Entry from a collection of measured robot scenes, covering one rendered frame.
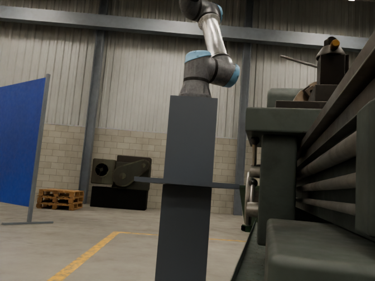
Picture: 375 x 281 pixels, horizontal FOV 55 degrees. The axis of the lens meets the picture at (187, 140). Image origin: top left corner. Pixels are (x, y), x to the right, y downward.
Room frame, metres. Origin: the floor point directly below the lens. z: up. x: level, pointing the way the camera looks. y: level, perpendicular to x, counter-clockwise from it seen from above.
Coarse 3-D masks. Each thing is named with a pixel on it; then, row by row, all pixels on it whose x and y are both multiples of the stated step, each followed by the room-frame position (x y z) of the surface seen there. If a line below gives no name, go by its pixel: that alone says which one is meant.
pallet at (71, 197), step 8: (40, 192) 8.43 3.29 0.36; (48, 192) 8.97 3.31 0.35; (56, 192) 8.45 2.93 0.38; (64, 192) 8.45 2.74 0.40; (72, 192) 8.46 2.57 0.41; (80, 192) 9.55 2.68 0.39; (40, 200) 8.43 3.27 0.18; (48, 200) 8.96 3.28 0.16; (56, 200) 8.45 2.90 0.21; (64, 200) 9.07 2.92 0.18; (72, 200) 8.45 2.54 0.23; (80, 200) 9.54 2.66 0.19; (40, 208) 8.42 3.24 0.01; (56, 208) 8.45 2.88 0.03; (72, 208) 8.47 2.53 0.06
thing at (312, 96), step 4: (316, 88) 0.93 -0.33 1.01; (320, 88) 0.93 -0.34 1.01; (324, 88) 0.92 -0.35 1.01; (328, 88) 0.92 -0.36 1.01; (332, 88) 0.92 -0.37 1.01; (312, 92) 0.97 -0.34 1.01; (316, 92) 0.93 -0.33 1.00; (320, 92) 0.93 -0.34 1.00; (324, 92) 0.92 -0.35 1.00; (328, 92) 0.92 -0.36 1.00; (332, 92) 0.92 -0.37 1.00; (312, 96) 0.97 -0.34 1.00; (316, 96) 0.93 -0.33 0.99; (320, 96) 0.92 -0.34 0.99; (324, 96) 0.92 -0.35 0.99; (328, 96) 0.92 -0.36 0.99; (308, 100) 1.08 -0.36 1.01; (312, 100) 0.96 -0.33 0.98; (316, 100) 0.93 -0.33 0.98; (320, 100) 0.92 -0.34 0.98; (324, 100) 0.92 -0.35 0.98
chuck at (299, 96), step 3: (315, 81) 1.53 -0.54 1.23; (309, 84) 1.54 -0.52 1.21; (312, 84) 1.53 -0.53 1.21; (300, 90) 1.55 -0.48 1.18; (297, 93) 1.55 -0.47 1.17; (300, 93) 1.54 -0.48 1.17; (303, 93) 1.54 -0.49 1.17; (297, 96) 1.55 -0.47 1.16; (300, 96) 1.54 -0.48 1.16; (303, 96) 1.54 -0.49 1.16; (306, 96) 1.54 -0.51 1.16; (294, 99) 1.55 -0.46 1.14; (297, 99) 1.55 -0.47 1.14; (300, 99) 1.54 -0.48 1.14; (303, 99) 1.54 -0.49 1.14; (306, 99) 1.54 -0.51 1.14
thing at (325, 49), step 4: (324, 48) 0.97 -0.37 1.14; (328, 48) 0.96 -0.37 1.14; (340, 48) 0.96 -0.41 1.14; (320, 52) 0.97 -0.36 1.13; (324, 52) 0.96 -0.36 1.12; (328, 52) 0.96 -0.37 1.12; (332, 52) 0.95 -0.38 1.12; (336, 52) 0.95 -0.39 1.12; (340, 52) 0.95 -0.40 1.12; (344, 52) 0.96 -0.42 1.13; (316, 56) 0.99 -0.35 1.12
